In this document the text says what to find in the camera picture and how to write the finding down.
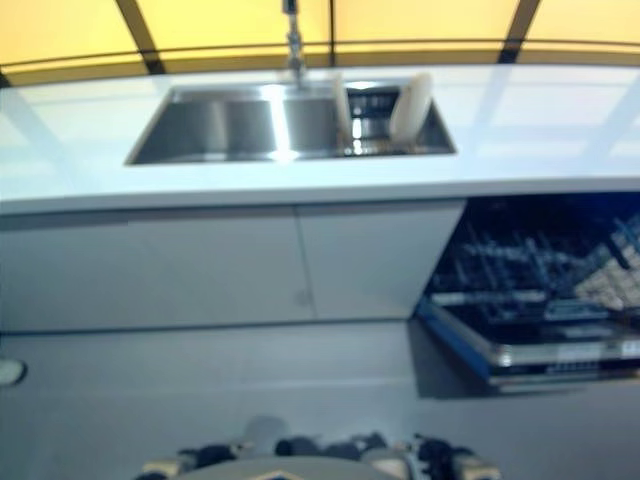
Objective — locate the window frame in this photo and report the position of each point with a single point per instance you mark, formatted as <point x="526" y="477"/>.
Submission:
<point x="330" y="46"/>

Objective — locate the dishwasher lower rack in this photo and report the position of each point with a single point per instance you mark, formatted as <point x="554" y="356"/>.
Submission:
<point x="530" y="265"/>

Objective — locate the chrome kitchen faucet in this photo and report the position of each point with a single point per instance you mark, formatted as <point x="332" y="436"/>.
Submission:
<point x="294" y="45"/>

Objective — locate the white shoe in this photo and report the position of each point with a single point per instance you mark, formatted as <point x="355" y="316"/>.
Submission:
<point x="10" y="371"/>

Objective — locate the stainless steel kitchen sink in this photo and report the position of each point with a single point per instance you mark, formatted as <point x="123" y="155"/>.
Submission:
<point x="240" y="125"/>

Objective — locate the white cabinet door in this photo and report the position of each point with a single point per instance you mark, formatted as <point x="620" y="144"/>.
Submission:
<point x="370" y="260"/>
<point x="150" y="267"/>

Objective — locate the black dish drying rack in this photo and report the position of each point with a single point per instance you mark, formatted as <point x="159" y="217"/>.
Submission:
<point x="370" y="120"/>

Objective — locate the open dishwasher door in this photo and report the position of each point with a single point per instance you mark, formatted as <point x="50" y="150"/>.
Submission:
<point x="525" y="345"/>

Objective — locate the white plate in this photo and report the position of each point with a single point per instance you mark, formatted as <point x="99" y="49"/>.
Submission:
<point x="341" y="107"/>
<point x="411" y="107"/>

